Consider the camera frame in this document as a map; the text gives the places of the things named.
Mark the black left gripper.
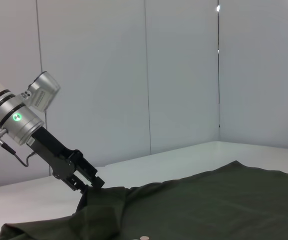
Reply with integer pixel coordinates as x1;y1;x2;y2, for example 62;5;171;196
31;126;106;195

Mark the thin black cable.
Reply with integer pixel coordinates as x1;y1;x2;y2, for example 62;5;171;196
0;128;36;168

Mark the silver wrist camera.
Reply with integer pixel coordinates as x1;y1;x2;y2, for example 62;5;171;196
27;71;61;113

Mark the dark green FREE t-shirt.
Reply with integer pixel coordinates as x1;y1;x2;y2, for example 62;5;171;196
0;159;288;240

